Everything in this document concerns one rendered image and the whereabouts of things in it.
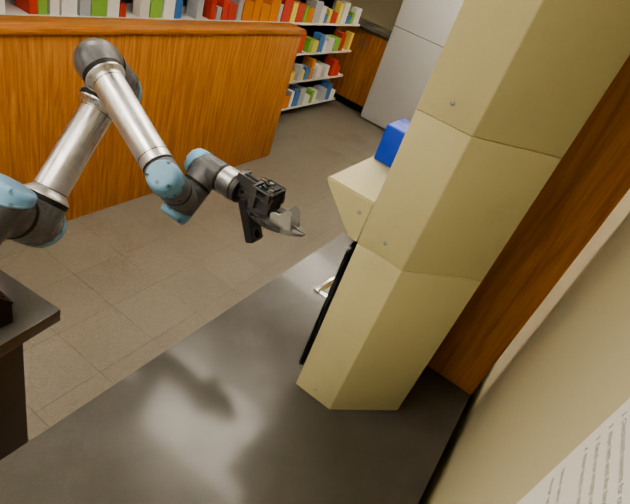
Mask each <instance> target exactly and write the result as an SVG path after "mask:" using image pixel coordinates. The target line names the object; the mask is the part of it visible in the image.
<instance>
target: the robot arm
mask: <svg viewBox="0 0 630 504"><path fill-rule="evenodd" d="M73 65H74V68H75V70H76V72H77V73H78V75H79V76H80V77H81V79H82V80H83V81H84V82H85V83H84V85H83V86H82V88H81V89H80V91H79V93H78V95H79V98H80V102H81V103H80V104H79V106H78V108H77V109H76V111H75V113H74V114H73V116H72V118H71V119H70V121H69V123H68V124H67V126H66V128H65V129H64V131H63V133H62V134H61V136H60V138H59V139H58V141H57V142H56V144H55V146H54V147H53V149H52V151H51V152H50V154H49V156H48V157H47V159H46V161H45V162H44V164H43V166H42V167H41V169H40V171H39V172H38V174H37V176H36V177H35V179H34V181H33V182H30V183H26V184H22V183H20V182H18V181H16V180H14V179H12V178H10V177H8V176H6V175H4V174H1V173H0V245H1V244H2V243H3V241H4V240H5V239H6V238H7V239H10V240H13V241H15V242H18V243H20V244H22V245H24V246H29V247H35V248H44V247H48V246H51V245H53V244H55V243H56V242H58V241H59V240H60V239H61V238H62V236H63V235H64V233H65V231H66V228H67V223H66V218H65V214H66V212H67V211H68V209H69V204H68V201H67V198H68V196H69V194H70V192H71V191H72V189H73V187H74V186H75V184H76V182H77V180H78V179H79V177H80V175H81V174H82V172H83V170H84V168H85V167H86V165H87V163H88V162H89V160H90V158H91V157H92V155H93V153H94V151H95V150H96V148H97V146H98V145H99V143H100V141H101V139H102V138H103V136H104V134H105V133H106V131H107V129H108V127H109V126H110V124H111V122H112V121H113V122H114V124H115V126H116V127H117V129H118V131H119V132H120V134H121V136H122V138H123V139H124V141H125V143H126V144H127V146H128V148H129V149H130V151H131V153H132V154H133V156H134V158H135V159H136V161H137V163H138V164H139V166H140V168H141V169H142V171H143V173H144V175H145V178H146V182H147V184H148V186H149V188H150V189H151V190H152V192H153V193H155V194H156V195H157V196H159V197H160V198H161V199H162V200H163V201H164V203H163V204H162V205H161V210H162V211H163V212H164V213H165V214H166V215H168V216H169V217H170V218H172V219H173V220H175V221H176V222H177V223H179V224H181V225H184V224H186V223H187V221H188V220H189V219H190V218H191V217H193V215H194V213H195V212H196V211H197V209H198V208H199V207H200V205H201V204H202V203H203V201H204V200H205V199H206V198H207V196H208V195H209V194H210V192H211V191H212V190H215V191H216V192H217V193H219V194H221V195H222V196H224V197H225V198H227V199H229V200H232V201H233V202H235V203H237V202H238V205H239V210H240V215H241V221H242V226H243V231H244V237H245V242H246V243H254V242H256V241H258V240H260V239H261V238H262V237H263V234H262V229H261V226H262V227H264V228H266V229H268V230H271V231H274V232H277V233H281V234H285V235H289V236H295V237H303V236H304V235H305V232H304V230H303V228H302V227H301V226H300V224H299V223H300V209H299V208H298V207H297V206H293V207H292V208H291V209H290V210H288V209H286V208H284V207H282V208H280V206H281V204H282V203H284V199H285V193H286V190H287V189H286V188H285V187H283V186H282V185H280V184H278V183H277V182H275V181H273V180H272V179H267V178H265V177H262V178H265V179H267V180H262V178H261V179H260V180H262V181H260V180H258V179H257V178H255V177H253V176H252V175H251V173H252V171H250V170H249V169H246V170H245V171H239V170H237V169H235V168H234V167H232V166H231V165H229V164H227V163H226V162H224V161H223V160H221V159H219V158H218V157H216V155H214V154H212V153H210V152H208V151H206V150H204V149H201V148H197V149H194V150H192V151H191V152H190V153H189V154H188V155H187V157H186V160H185V161H184V169H185V171H186V172H187V173H186V175H185V176H184V174H183V173H182V171H181V170H180V168H179V166H178V165H177V163H176V161H175V160H174V158H173V157H172V155H171V153H170V152H169V150H168V148H167V147H166V145H165V144H164V142H163V140H162V139H161V137H160V135H159V134H158V132H157V130H156V129H155V127H154V125H153V124H152V122H151V120H150V119H149V117H148V116H147V114H146V112H145V111H144V109H143V107H142V106H141V104H140V101H141V98H142V87H141V84H140V82H139V79H138V77H137V75H136V74H135V72H134V71H133V70H132V69H131V68H130V66H129V65H128V64H127V62H126V61H125V59H124V58H123V56H122V55H121V53H120V52H119V50H118V49H117V48H116V47H115V46H114V45H113V44H111V43H110V42H108V41H106V40H104V39H101V38H88V39H86V40H83V41H82V42H80V43H79V44H78V45H77V47H76V48H75V50H74V53H73ZM266 182H268V183H266ZM264 183H265V184H264Z"/></svg>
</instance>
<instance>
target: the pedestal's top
mask: <svg viewBox="0 0 630 504"><path fill-rule="evenodd" d="M0 291H1V292H3V293H4V294H5V295H6V296H7V297H8V298H9V299H10V300H12V301H13V304H12V311H13V322H12V323H10V324H8V325H6V326H4V327H1V328H0V357H2V356H3V355H5V354H7V353H8V352H10V351H12V350H13V349H15V348H16V347H18V346H20V345H21V344H23V343H24V342H26V341H28V340H29V339H31V338H32V337H34V336H36V335H37V334H39V333H41V332H42V331H44V330H45V329H47V328H49V327H50V326H52V325H53V324H55V323H57V322H58V321H60V309H59V308H57V307H56V306H54V305H53V304H51V303H50V302H48V301H47V300H45V299H44V298H42V297H41V296H39V295H38V294H36V293H35V292H33V291H32V290H30V289H29V288H27V287H26V286H24V285H23V284H21V283H20V282H18V281H17V280H15V279H14V278H12V277H11V276H9V275H8V274H6V273H5V272H3V271H2V270H0Z"/></svg>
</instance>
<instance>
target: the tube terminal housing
mask: <svg viewBox="0 0 630 504"><path fill-rule="evenodd" d="M561 159H562V158H561V157H557V156H552V155H548V154H544V153H540V152H536V151H532V150H528V149H523V148H519V147H515V146H511V145H507V144H503V143H499V142H495V141H490V140H486V139H482V138H478V137H474V136H471V135H469V134H467V133H465V132H463V131H461V130H459V129H457V128H455V127H453V126H451V125H449V124H447V123H445V122H443V121H441V120H439V119H437V118H435V117H433V116H431V115H429V114H427V113H425V112H423V111H421V110H419V109H416V111H415V113H414V115H413V118H412V120H411V122H410V124H409V127H408V129H407V131H406V134H405V136H404V138H403V140H402V143H401V145H400V147H399V150H398V152H397V154H396V156H395V159H394V161H393V163H392V166H391V168H390V170H389V172H388V175H387V177H386V179H385V181H384V184H383V186H382V188H381V191H380V193H379V195H378V197H377V200H376V202H375V204H374V207H373V209H372V211H371V213H370V216H369V218H368V220H367V223H366V225H365V227H364V229H363V232H362V234H361V236H360V239H359V241H358V243H357V245H356V247H355V250H354V252H353V254H352V256H351V259H350V261H349V263H348V266H347V268H346V270H345V272H344V275H343V277H342V279H341V282H340V284H339V286H338V288H337V291H336V293H335V295H334V298H333V300H332V302H331V304H330V307H329V309H328V311H327V314H326V316H325V318H324V320H323V323H322V325H321V327H320V330H319V332H318V334H317V336H316V339H315V341H314V343H313V345H312V348H311V350H310V352H309V355H308V357H307V359H306V361H305V364H304V366H303V368H302V371H301V373H300V375H299V377H298V380H297V382H296V384H297V385H298V386H300V387H301V388H302V389H303V390H305V391H306V392H307V393H309V394H310V395H311V396H313V397H314V398H315V399H316V400H318V401H319V402H320V403H322V404H323V405H324V406H326V407H327V408H328V409H337V410H398V408H399V407H400V405H401V404H402V402H403V401H404V399H405V398H406V396H407V395H408V393H409V392H410V390H411V389H412V387H413V386H414V384H415V382H416V381H417V379H418V378H419V376H420V375H421V373H422V372H423V370H424V369H425V367H426V366H427V364H428V363H429V361H430V360H431V358H432V356H433V355H434V353H435V352H436V350H437V349H438V347H439V346H440V344H441V343H442V341H443V340H444V338H445V337H446V335H447V333H448V332H449V330H450V329H451V327H452V326H453V324H454V323H455V321H456V320H457V318H458V317H459V315H460V314H461V312H462V311H463V309H464V307H465V306H466V304H467V303H468V301H469V300H470V298H471V297H472V295H473V294H474V292H475V291H476V289H477V288H478V286H479V285H480V283H481V281H482V280H483V278H484V277H485V275H486V274H487V272H488V271H489V269H490V268H491V266H492V265H493V263H494V262H495V260H496V258H497V257H498V255H499V254H500V252H501V251H502V249H503V248H504V246H505V245H506V243H507V242H508V240H509V239H510V237H511V236H512V234H513V232H514V231H515V229H516V228H517V226H518V225H519V223H520V222H521V220H522V219H523V217H524V216H525V214H526V213H527V211H528V210H529V208H530V206H531V205H532V203H533V202H534V200H535V199H536V197H537V196H538V194H539V193H540V191H541V190H542V188H543V187H544V185H545V183H546V182H547V180H548V179H549V177H550V176H551V174H552V173H553V171H554V170H555V168H556V167H557V165H558V164H559V162H560V161H561Z"/></svg>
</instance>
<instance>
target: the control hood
mask: <svg viewBox="0 0 630 504"><path fill-rule="evenodd" d="M389 170H390V167H388V166H387V165H385V164H383V163H381V162H379V161H378V160H376V159H374V156H373V157H371V158H369V159H367V160H365V161H362V162H360V163H358V164H356V165H354V166H351V167H349V168H347V169H345V170H343V171H340V172H338V173H336V174H334V175H332V176H329V177H328V184H329V186H330V189H331V192H332V194H333V197H334V200H335V203H336V205H337V208H338V211H339V213H340V216H341V219H342V222H343V224H344V227H345V230H346V232H347V235H348V236H349V238H351V239H353V240H354V241H356V242H357V241H359V239H360V236H361V234H362V232H363V229H364V227H365V225H366V223H367V220H368V218H369V216H370V213H371V211H372V209H373V207H374V204H375V202H376V200H377V197H378V195H379V193H380V191H381V188H382V186H383V184H384V181H385V179H386V177H387V175H388V172H389Z"/></svg>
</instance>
